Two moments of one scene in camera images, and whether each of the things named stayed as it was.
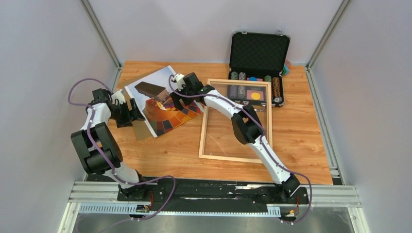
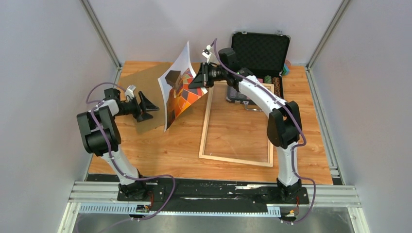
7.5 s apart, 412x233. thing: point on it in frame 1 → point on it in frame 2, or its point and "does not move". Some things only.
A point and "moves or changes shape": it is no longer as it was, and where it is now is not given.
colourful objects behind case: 287,66 does not move
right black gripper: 176,98 → 202,77
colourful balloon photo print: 152,94 moves or changes shape
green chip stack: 267,78 does not move
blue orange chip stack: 276,89 does not move
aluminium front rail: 338,195 does not move
